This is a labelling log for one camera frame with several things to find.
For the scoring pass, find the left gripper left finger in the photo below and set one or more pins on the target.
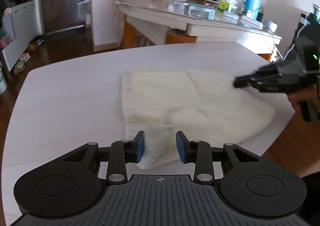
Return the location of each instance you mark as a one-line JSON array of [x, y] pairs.
[[76, 181]]

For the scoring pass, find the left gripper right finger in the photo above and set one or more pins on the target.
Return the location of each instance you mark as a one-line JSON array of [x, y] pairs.
[[248, 183]]

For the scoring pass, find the cream white towel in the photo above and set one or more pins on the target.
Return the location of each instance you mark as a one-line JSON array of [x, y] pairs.
[[204, 105]]

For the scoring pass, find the right hand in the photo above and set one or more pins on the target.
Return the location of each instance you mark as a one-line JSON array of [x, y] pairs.
[[307, 94]]

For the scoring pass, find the white power strip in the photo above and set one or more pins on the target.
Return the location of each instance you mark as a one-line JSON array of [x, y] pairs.
[[245, 20]]

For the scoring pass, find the green tissue box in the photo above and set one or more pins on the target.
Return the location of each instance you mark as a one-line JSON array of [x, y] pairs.
[[223, 5]]

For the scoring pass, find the white plastic bucket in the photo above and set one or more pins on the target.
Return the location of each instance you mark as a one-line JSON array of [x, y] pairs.
[[3, 84]]

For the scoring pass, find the white dining table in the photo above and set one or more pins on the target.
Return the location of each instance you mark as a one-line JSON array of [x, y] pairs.
[[171, 22]]

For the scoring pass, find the grey shoe cabinet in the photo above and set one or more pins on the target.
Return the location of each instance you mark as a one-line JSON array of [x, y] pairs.
[[19, 27]]

